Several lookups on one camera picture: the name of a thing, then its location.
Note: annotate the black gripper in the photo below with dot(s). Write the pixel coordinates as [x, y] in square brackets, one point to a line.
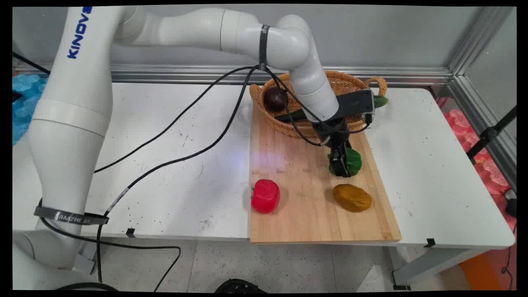
[331, 128]

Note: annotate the green bell pepper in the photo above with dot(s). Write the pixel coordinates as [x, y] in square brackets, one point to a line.
[354, 161]

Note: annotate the long dark green cucumber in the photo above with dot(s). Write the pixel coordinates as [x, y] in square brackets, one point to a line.
[380, 101]

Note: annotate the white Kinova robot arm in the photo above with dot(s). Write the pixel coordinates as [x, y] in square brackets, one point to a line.
[70, 136]

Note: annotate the brown potato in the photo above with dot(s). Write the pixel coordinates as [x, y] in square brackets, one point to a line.
[352, 198]

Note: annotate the wooden cutting board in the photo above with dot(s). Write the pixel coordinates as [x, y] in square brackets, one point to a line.
[313, 194]

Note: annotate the woven wicker basket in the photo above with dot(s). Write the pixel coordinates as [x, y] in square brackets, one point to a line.
[350, 84]

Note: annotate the red bell pepper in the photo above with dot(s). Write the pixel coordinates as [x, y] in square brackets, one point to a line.
[265, 196]

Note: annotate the dark purple round eggplant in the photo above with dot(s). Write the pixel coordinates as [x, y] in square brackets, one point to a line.
[275, 99]

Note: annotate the grey table leg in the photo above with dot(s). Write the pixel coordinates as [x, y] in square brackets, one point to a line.
[433, 266]

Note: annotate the red foam sheet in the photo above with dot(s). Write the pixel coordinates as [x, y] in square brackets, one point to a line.
[482, 165]

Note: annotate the black tripod stand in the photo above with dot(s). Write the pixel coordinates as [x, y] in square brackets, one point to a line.
[491, 134]

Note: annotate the black round object on floor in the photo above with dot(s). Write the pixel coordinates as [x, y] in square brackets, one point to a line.
[240, 286]

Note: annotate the black power adapter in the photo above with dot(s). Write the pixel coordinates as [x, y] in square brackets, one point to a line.
[511, 204]

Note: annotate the orange floor mat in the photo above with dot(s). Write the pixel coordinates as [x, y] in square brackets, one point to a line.
[489, 270]

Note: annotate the black tape mark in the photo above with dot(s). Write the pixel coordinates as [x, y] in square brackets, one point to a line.
[130, 232]

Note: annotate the blue foam sheet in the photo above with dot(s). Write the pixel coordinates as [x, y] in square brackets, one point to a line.
[27, 103]

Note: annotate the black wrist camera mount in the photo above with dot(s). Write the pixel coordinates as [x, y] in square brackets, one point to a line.
[355, 104]

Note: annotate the aluminium frame post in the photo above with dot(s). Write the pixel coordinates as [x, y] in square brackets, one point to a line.
[482, 82]

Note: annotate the aluminium frame rail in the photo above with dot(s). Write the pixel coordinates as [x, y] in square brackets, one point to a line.
[185, 73]

